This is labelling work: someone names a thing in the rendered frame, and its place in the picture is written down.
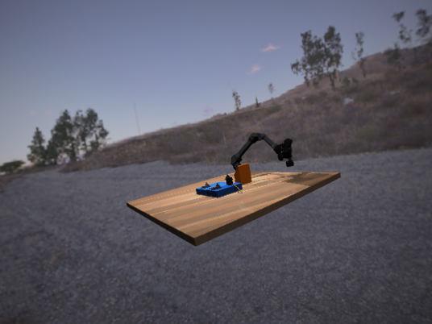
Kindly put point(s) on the blue rectangular plate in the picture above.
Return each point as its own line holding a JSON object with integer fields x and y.
{"x": 218, "y": 189}

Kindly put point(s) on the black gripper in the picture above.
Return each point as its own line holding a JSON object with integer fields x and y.
{"x": 290, "y": 162}

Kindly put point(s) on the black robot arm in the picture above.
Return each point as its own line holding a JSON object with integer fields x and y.
{"x": 281, "y": 149}

